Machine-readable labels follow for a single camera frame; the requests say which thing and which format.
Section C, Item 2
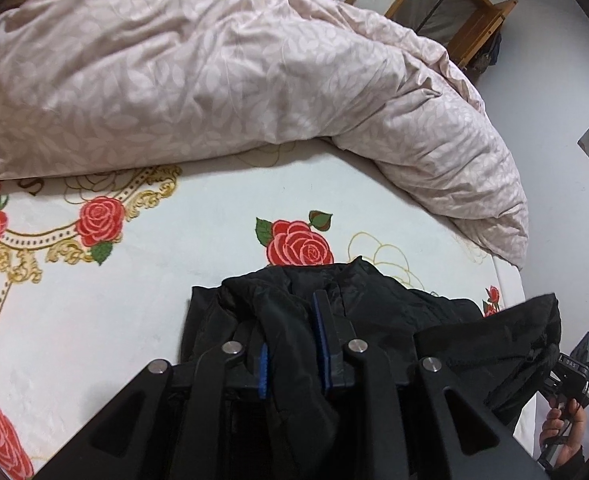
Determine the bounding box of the wooden frame fabric closet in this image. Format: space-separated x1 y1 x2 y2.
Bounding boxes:
385 0 518 68

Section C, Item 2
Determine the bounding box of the pink leaf-pattern duvet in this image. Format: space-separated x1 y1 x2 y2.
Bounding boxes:
0 0 529 266

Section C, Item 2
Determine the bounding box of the person's right hand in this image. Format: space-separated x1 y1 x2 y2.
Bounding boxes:
539 398 587 478

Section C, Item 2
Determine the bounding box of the white rose-print bed sheet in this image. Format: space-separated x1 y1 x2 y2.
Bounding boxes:
0 141 524 479

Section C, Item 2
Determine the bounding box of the black quilted puffer jacket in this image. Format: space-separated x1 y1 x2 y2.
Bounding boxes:
172 259 561 479

